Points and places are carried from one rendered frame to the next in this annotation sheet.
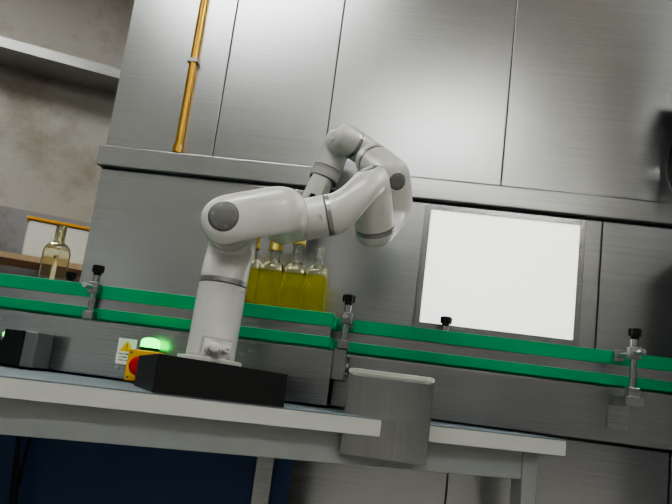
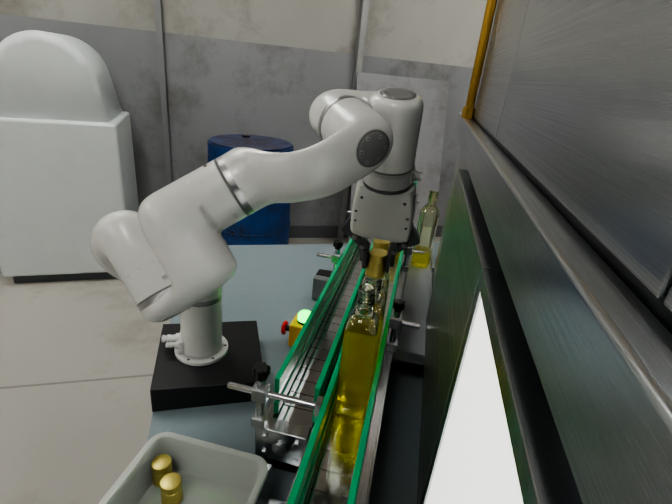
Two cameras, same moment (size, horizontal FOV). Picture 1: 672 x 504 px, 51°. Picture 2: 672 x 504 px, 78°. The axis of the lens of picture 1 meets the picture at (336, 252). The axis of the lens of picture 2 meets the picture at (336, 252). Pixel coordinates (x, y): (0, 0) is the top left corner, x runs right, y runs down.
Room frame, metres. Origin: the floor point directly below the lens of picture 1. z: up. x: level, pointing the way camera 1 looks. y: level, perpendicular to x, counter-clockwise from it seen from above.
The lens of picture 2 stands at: (1.78, -0.59, 1.47)
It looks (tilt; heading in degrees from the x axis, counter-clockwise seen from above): 24 degrees down; 95
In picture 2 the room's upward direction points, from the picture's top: 6 degrees clockwise
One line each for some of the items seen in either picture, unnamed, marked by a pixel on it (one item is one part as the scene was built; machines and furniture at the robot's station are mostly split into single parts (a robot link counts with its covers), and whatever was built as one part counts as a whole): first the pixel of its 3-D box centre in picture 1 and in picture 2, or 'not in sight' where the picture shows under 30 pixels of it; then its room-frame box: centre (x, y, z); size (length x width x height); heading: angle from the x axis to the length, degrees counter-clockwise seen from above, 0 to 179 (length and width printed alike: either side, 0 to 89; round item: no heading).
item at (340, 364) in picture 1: (341, 365); (282, 442); (1.67, -0.05, 0.85); 0.09 x 0.04 x 0.07; 175
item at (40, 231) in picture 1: (60, 245); not in sight; (4.02, 1.57, 1.39); 0.39 x 0.32 x 0.22; 112
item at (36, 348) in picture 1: (26, 349); (326, 285); (1.64, 0.67, 0.79); 0.08 x 0.08 x 0.08; 85
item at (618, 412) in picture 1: (629, 379); not in sight; (1.59, -0.68, 0.90); 0.17 x 0.05 x 0.23; 175
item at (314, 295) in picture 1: (313, 307); (357, 361); (1.78, 0.04, 0.99); 0.06 x 0.06 x 0.21; 86
